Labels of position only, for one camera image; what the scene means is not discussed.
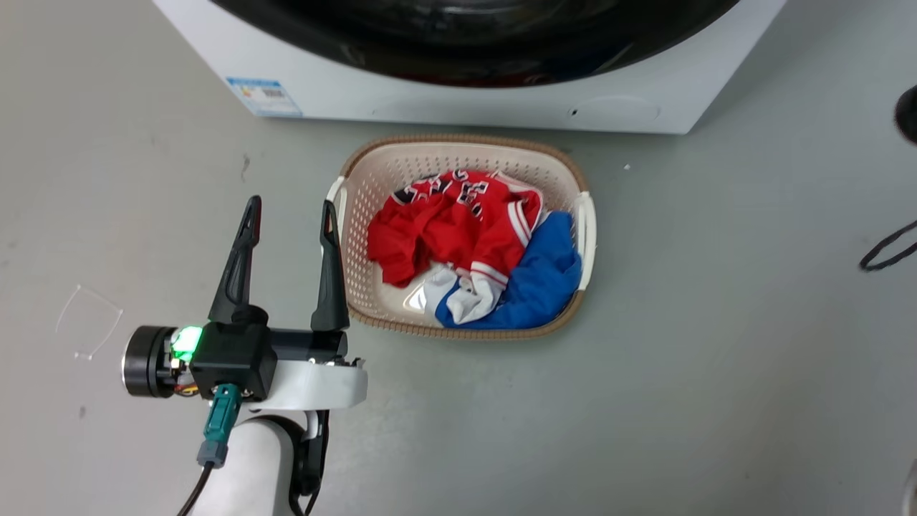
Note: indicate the blue garment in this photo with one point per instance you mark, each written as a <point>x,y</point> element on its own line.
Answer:
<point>544,279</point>

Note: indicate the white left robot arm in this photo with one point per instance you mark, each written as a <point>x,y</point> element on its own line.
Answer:
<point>251,466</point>

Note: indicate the red sports jersey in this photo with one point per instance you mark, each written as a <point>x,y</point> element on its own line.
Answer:
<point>444,222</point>

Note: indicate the blue energy label sticker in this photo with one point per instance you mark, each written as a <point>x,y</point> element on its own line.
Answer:
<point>263,97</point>

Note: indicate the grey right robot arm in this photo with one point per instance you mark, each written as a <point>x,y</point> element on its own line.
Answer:
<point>911,494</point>

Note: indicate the white cloth piece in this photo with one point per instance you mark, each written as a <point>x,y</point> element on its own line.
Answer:
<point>462,297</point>

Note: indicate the dark round object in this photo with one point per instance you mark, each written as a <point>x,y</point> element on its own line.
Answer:
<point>908,115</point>

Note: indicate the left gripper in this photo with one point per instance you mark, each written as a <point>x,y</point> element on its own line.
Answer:
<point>315,383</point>

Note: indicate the beige plastic laundry basket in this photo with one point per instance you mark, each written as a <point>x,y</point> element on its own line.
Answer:
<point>380,179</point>

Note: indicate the white washing machine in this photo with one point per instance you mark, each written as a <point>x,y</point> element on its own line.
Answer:
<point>673,64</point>

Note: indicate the black glass washing machine door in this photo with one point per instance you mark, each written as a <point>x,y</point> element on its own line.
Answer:
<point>473,36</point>

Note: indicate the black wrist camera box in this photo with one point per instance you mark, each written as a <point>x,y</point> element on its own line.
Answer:
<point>233,358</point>

